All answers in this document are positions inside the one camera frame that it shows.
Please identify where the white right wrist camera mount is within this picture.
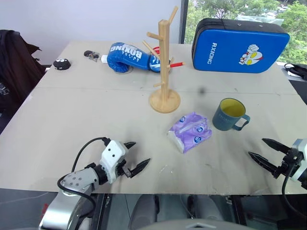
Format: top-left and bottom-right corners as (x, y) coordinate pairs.
(291, 138), (307, 183)

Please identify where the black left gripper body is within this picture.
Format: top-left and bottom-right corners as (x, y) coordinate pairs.
(114, 159), (131, 180)

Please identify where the blue boxing glove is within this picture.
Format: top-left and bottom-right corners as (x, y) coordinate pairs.
(106, 42), (161, 74)

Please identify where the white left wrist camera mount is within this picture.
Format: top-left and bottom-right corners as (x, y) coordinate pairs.
(99, 140), (129, 184)

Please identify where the wooden mug tree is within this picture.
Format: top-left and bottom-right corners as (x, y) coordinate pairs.
(142, 6), (186, 114)

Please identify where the black jacket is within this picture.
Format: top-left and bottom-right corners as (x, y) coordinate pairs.
(0, 29), (47, 114)

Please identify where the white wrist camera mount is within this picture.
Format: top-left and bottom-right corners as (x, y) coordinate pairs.
(99, 140), (129, 184)
(291, 138), (307, 183)

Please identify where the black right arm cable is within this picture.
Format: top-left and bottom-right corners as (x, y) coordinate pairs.
(282, 160), (307, 222)

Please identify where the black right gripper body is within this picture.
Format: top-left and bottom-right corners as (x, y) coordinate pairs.
(272, 147), (305, 180)

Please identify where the black window frame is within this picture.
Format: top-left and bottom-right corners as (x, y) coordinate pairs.
(179, 0), (189, 45)

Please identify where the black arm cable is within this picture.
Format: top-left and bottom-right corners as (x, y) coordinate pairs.
(282, 160), (307, 222)
(57, 137), (111, 219)

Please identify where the blue mug with yellow inside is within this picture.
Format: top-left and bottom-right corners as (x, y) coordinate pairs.
(212, 97), (251, 132)

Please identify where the black key bunch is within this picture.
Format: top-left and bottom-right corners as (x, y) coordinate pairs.
(83, 50), (100, 61)

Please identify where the black bag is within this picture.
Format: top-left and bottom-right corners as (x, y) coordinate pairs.
(284, 62), (307, 81)

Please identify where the blue RXIONG kick pad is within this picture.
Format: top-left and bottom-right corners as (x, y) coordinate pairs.
(191, 18), (290, 74)

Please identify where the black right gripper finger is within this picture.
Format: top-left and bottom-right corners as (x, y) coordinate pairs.
(248, 151), (282, 178)
(261, 138), (293, 156)

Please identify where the purple tissue pack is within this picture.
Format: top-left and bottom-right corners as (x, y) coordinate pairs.
(167, 111), (213, 154)

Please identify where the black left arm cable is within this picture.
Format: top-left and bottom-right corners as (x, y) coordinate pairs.
(57, 137), (111, 219)

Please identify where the small black plush pouch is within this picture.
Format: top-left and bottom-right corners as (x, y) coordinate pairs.
(53, 58), (72, 71)

